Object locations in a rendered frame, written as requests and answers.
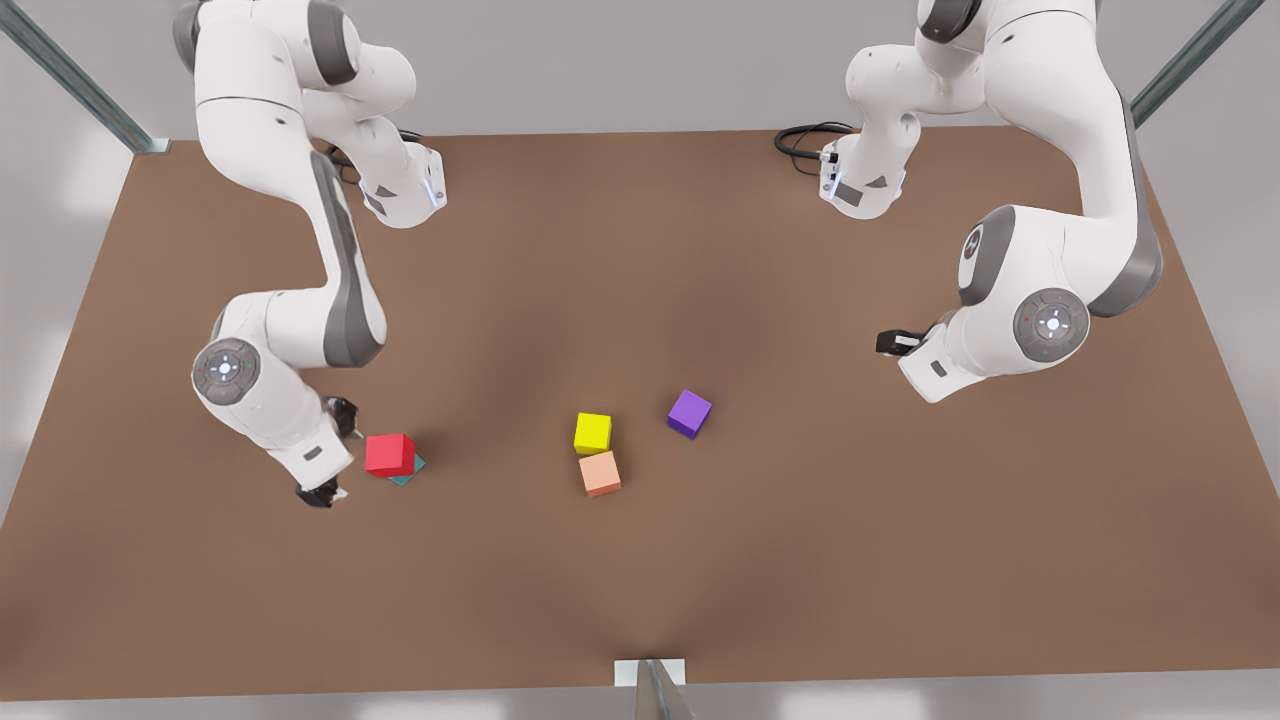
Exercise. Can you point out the red wooden cube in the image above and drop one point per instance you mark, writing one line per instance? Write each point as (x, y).
(389, 455)

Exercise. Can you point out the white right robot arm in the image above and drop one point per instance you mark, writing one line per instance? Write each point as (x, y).
(262, 120)

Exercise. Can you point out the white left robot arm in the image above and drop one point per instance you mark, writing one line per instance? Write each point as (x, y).
(1060, 110)

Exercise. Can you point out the blue wooden cube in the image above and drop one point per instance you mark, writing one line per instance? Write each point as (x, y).
(410, 474)

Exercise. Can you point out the purple wooden cube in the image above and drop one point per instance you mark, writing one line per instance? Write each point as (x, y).
(689, 413)

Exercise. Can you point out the yellow wooden cube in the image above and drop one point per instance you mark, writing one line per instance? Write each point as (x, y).
(592, 433)

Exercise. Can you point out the orange wooden cube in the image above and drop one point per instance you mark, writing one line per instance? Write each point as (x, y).
(600, 474)

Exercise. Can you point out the silver frame post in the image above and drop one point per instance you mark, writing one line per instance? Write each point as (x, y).
(1195, 50)
(655, 690)
(80, 85)

